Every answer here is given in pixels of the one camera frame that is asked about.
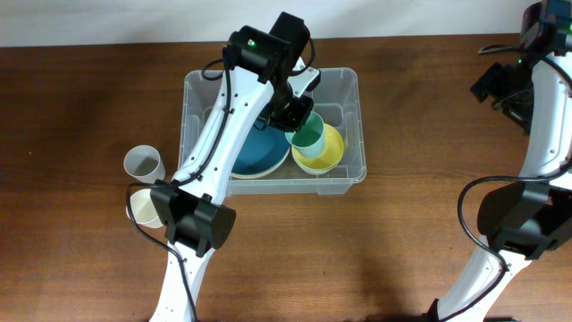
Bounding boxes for mint green plastic cup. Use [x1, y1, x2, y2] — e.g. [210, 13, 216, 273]
[285, 112, 325, 158]

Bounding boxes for clear plastic storage container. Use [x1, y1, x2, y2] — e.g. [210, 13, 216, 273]
[178, 68, 366, 196]

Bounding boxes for blue plate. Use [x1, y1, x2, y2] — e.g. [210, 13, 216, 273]
[231, 120, 290, 179]

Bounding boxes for yellow plastic bowl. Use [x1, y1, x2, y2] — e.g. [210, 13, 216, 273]
[290, 124, 344, 161]

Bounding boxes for white plastic bowl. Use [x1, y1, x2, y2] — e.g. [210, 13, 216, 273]
[294, 157, 340, 175]

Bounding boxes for cream plate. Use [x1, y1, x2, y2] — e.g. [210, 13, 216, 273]
[231, 148, 290, 179]

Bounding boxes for grey plastic cup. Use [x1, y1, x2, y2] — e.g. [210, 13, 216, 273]
[123, 145, 166, 183]

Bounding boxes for cream plastic cup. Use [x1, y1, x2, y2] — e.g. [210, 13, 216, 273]
[125, 188, 164, 229]

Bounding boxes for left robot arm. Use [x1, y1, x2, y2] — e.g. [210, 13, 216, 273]
[150, 23, 320, 321]

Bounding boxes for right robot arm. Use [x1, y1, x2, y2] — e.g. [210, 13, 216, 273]
[425, 49, 571, 321]

